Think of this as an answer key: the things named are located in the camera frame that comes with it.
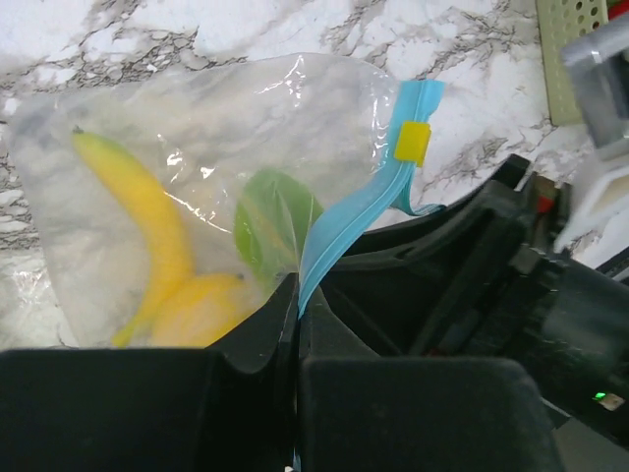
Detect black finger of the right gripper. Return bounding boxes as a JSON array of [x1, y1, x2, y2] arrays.
[[321, 154, 533, 356]]

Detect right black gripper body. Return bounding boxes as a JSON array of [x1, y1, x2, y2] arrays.
[[427, 175, 628, 443]]

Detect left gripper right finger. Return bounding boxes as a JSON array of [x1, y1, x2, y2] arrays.
[[296, 292, 563, 471]]

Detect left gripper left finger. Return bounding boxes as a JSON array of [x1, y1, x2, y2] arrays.
[[1, 275, 299, 471]]

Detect yellow toy banana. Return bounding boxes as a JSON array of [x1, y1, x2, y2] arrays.
[[72, 128, 195, 347]]

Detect green toy pepper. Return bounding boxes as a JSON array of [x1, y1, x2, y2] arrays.
[[233, 167, 323, 295]]

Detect clear zip top bag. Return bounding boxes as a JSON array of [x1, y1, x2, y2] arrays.
[[8, 54, 444, 347]]

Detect yellow bag zipper slider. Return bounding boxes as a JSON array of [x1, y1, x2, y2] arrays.
[[394, 121, 431, 167]]

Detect beige plastic basket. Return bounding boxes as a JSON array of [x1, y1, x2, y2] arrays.
[[535, 0, 628, 126]]

